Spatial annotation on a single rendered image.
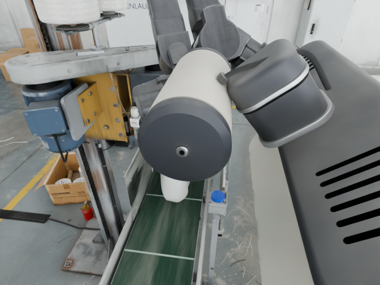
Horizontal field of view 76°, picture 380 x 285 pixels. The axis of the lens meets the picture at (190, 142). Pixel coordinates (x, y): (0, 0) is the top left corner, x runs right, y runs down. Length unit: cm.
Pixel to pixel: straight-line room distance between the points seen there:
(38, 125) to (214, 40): 62
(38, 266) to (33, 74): 152
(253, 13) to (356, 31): 231
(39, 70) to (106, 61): 20
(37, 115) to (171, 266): 98
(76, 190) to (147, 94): 188
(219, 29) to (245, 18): 313
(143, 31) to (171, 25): 333
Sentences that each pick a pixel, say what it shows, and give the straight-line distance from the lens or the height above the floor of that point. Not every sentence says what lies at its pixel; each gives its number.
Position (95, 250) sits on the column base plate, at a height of 2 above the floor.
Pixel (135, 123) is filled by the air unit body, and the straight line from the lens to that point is 98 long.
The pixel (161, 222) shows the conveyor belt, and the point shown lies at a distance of 159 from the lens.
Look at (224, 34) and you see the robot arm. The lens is 48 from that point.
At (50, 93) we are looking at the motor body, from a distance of 92.
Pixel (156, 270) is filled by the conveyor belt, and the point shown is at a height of 38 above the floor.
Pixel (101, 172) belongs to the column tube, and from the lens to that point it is 140.
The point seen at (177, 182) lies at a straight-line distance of 152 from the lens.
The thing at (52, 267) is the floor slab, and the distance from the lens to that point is 208.
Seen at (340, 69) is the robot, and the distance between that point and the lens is 30.
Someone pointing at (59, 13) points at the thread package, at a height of 156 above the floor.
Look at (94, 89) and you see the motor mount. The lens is 102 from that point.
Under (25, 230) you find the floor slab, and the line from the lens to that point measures 239.
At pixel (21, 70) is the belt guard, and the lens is 89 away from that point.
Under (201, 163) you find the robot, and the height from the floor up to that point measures 153.
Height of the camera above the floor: 164
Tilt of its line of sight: 35 degrees down
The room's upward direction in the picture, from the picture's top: straight up
